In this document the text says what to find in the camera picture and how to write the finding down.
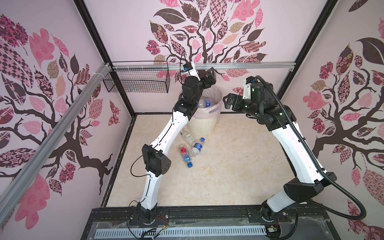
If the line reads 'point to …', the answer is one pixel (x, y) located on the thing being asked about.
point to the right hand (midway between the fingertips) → (232, 97)
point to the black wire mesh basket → (138, 77)
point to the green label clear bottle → (189, 137)
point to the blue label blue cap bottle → (197, 147)
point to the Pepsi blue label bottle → (203, 103)
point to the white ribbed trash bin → (202, 127)
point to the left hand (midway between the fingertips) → (207, 71)
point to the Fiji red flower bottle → (186, 155)
